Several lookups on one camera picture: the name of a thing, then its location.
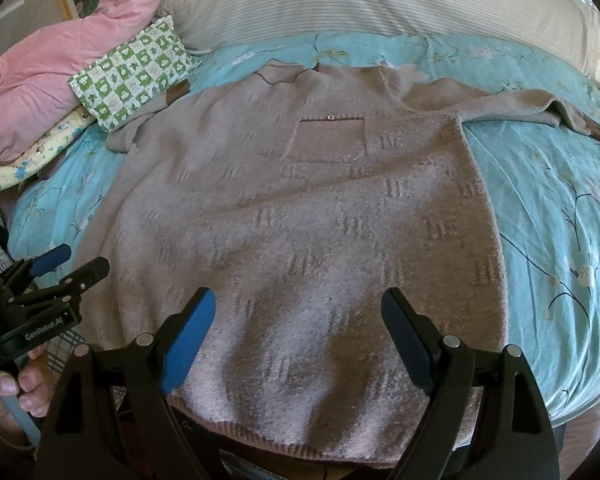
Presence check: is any plaid fabric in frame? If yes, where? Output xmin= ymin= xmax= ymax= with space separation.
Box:
xmin=0 ymin=213 xmax=85 ymax=379

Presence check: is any green white checkered pillow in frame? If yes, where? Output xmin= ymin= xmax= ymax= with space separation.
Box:
xmin=68 ymin=15 xmax=202 ymax=132

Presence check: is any beige knit sweater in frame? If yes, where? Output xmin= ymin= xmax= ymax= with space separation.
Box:
xmin=74 ymin=60 xmax=600 ymax=467

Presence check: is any person's left hand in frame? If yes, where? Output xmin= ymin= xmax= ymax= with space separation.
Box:
xmin=0 ymin=346 xmax=54 ymax=448

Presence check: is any teal floral bed sheet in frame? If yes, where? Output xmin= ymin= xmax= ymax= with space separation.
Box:
xmin=8 ymin=32 xmax=600 ymax=425

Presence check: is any striped white duvet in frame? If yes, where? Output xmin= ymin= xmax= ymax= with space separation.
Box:
xmin=159 ymin=0 xmax=600 ymax=84

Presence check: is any pink quilt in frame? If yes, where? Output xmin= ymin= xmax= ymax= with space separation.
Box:
xmin=0 ymin=0 xmax=161 ymax=165

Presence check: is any yellow floral fabric roll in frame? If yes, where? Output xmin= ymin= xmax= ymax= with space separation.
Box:
xmin=0 ymin=105 xmax=95 ymax=192

